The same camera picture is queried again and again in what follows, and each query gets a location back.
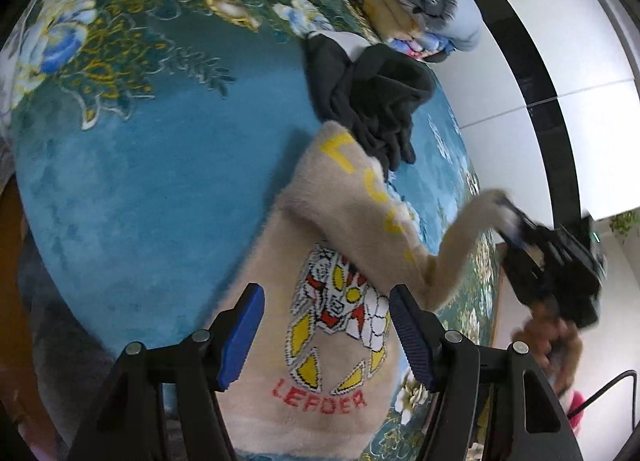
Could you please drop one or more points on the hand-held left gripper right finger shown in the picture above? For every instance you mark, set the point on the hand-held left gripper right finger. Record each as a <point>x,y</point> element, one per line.
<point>410,336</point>

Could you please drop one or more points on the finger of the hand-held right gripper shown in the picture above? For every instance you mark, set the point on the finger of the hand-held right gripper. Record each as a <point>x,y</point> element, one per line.
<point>512,240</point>
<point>522,218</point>

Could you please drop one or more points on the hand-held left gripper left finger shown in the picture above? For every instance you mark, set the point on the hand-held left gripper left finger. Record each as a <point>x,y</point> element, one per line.
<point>242,336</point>

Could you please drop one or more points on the beige fuzzy printed sweater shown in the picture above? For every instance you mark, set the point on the beige fuzzy printed sweater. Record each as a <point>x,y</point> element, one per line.
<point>300,221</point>

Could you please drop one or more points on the person's right hand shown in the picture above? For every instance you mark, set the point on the person's right hand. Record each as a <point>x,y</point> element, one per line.
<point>550,336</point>

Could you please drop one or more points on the green plant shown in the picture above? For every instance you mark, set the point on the green plant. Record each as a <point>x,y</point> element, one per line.
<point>625,226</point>

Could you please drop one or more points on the pink object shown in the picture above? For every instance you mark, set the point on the pink object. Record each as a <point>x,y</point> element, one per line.
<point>576,411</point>

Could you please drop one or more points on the dark grey garment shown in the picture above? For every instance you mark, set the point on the dark grey garment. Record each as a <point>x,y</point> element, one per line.
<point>380,96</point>

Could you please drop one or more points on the blue floral bed blanket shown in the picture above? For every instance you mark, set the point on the blue floral bed blanket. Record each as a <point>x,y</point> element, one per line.
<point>150,166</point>

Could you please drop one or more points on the colourful floral folded blanket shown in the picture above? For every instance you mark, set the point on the colourful floral folded blanket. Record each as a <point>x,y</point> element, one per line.
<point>415,43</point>

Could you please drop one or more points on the white wardrobe with black band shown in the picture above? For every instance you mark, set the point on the white wardrobe with black band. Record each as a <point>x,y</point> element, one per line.
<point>575,16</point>

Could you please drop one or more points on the cream floral folded blanket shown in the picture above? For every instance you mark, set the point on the cream floral folded blanket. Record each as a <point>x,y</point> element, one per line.
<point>380,11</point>

